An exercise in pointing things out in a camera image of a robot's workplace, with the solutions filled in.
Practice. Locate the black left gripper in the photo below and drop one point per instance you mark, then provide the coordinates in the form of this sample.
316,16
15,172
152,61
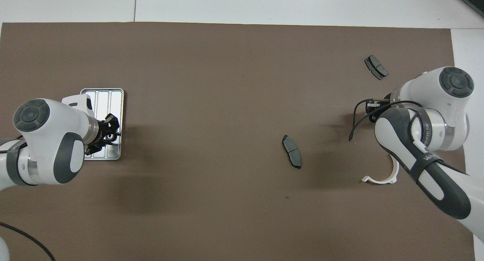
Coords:
99,134

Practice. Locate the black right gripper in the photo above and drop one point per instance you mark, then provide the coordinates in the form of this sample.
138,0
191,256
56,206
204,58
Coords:
374,109

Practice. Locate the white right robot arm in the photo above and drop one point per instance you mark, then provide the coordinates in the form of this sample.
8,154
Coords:
435,102

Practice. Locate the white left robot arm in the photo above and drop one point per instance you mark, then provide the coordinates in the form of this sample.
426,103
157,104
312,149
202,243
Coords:
49,140

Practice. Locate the silver metal tray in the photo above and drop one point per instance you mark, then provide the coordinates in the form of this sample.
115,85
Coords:
113,102

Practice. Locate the dark grey brake pad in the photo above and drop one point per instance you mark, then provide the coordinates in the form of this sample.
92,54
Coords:
376,67
292,151

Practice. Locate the brown paper mat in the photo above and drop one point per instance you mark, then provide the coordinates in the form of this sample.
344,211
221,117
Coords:
227,83

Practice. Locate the grey ribbed metal block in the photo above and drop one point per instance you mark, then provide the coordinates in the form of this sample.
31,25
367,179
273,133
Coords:
472,0

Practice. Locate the white curved plastic bracket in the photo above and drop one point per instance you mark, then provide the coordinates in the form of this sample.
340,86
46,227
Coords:
380,181

